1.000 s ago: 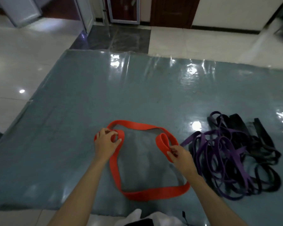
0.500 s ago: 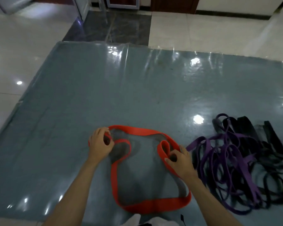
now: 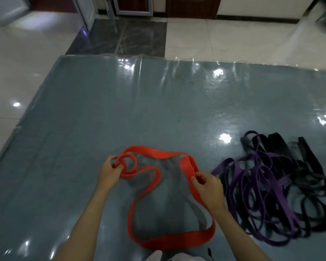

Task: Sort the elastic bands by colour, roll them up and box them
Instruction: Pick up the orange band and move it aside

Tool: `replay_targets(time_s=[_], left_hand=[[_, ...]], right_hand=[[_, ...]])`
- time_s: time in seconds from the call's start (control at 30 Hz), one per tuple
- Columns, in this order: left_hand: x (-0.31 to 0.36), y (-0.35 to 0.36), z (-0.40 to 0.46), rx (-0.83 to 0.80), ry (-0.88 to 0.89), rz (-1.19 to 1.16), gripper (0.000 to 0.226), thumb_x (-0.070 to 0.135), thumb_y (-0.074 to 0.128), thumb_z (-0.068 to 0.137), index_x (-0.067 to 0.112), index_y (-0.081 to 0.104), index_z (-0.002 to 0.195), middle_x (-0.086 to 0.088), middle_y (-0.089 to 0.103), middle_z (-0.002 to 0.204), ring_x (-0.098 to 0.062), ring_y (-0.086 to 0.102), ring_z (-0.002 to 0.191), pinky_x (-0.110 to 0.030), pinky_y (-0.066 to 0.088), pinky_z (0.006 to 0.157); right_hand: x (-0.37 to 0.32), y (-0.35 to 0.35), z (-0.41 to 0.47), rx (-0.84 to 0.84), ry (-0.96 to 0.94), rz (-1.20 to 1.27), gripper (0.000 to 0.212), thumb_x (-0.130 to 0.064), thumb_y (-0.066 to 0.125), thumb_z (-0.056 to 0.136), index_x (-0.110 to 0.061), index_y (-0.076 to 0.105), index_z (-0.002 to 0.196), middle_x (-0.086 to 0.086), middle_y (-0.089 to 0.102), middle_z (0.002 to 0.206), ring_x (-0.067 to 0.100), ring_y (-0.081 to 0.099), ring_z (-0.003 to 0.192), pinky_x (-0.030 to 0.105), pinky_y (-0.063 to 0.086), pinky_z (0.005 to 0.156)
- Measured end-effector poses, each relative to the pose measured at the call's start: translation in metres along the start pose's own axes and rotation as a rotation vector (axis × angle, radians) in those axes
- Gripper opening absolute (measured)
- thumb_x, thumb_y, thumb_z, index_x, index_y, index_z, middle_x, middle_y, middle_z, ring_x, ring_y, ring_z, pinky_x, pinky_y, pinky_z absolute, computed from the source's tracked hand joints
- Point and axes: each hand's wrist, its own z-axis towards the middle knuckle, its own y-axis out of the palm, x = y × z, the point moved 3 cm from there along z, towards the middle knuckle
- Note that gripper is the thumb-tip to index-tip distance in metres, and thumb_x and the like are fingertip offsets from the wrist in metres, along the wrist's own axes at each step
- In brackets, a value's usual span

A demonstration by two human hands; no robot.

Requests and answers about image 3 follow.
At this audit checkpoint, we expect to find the person's left forearm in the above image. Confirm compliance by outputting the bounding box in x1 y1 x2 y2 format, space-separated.
51 185 110 261

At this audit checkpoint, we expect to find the person's white shirt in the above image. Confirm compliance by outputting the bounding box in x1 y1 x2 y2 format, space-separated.
145 248 215 261

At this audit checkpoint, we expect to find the narrow white door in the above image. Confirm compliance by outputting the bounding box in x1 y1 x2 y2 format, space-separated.
72 0 97 30

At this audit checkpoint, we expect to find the person's right forearm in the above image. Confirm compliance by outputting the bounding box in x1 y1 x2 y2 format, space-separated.
212 206 272 261

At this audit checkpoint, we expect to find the white open door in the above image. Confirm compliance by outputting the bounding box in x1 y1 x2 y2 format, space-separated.
0 0 30 26

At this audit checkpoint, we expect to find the teal felt table cover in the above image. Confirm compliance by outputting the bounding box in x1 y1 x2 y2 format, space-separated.
0 54 326 261

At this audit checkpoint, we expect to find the person's left hand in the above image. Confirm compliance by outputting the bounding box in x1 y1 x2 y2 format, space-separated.
96 154 125 192

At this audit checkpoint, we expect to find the dark brown wooden door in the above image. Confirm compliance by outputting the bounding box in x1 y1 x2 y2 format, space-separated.
165 0 222 20

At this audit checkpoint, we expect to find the white framed glass door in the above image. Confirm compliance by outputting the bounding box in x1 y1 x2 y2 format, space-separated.
108 0 154 17

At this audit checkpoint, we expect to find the wide black resistance band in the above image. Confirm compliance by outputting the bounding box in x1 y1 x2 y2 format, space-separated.
240 132 326 240

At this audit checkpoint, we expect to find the person's right hand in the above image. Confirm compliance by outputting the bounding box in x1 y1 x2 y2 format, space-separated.
191 171 226 214

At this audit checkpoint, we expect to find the red resistance band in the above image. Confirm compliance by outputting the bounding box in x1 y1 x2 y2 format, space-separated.
113 146 217 250

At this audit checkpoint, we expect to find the purple resistance band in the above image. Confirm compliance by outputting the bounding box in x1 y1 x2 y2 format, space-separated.
240 130 302 242

